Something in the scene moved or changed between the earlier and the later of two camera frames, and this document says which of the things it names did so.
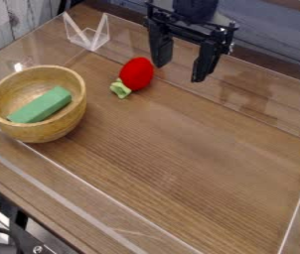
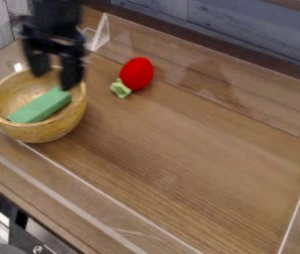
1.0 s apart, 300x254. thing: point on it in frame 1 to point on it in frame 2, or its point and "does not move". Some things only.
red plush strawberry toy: x=135 y=74 does not move
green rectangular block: x=51 y=100 does not move
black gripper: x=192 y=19 to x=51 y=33
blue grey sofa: x=271 y=29 does not move
